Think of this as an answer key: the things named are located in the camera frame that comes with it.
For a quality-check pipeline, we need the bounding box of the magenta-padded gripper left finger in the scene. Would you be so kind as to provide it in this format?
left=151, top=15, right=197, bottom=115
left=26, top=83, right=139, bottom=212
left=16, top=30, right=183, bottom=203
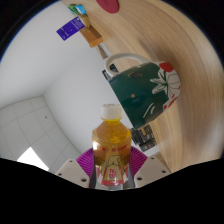
left=54, top=146, right=98, bottom=189

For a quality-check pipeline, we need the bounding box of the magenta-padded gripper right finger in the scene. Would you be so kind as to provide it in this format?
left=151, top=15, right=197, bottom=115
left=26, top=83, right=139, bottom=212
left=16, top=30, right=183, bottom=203
left=128, top=146, right=172, bottom=189

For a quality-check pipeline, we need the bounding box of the yellow drink bottle white cap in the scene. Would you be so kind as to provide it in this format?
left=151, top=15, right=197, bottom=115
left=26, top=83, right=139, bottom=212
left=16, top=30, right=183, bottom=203
left=91, top=103, right=133, bottom=190

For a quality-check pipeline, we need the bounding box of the small dark brown box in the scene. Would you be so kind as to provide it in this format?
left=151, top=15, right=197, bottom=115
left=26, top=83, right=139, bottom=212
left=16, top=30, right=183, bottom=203
left=138, top=139, right=156, bottom=153

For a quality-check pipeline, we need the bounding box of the large ceiling light panel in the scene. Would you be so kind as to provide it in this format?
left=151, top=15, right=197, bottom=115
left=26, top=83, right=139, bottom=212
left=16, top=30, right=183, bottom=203
left=16, top=146, right=50, bottom=172

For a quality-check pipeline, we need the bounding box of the green floral mug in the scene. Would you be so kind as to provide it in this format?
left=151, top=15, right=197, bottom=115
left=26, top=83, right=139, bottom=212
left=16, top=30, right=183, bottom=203
left=102, top=52, right=182, bottom=130

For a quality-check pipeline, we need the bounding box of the orange wooden tissue box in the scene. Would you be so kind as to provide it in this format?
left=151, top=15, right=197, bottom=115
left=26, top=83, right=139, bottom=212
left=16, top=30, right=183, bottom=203
left=79, top=25, right=104, bottom=49

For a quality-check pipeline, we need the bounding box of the purple standing pouch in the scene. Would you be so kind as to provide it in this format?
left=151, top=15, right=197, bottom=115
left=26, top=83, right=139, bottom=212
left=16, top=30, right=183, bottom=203
left=55, top=16, right=85, bottom=42

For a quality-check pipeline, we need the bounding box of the small tan box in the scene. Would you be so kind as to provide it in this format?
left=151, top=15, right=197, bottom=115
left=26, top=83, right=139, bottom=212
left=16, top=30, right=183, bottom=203
left=79, top=13, right=92, bottom=28

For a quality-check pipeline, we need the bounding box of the small blue pack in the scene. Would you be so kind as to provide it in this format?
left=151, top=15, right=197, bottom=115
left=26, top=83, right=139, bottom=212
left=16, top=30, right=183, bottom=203
left=74, top=4, right=87, bottom=16

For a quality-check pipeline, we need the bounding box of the flat round red coaster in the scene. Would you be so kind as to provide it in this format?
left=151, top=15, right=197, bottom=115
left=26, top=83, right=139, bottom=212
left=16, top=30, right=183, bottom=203
left=96, top=0, right=120, bottom=14

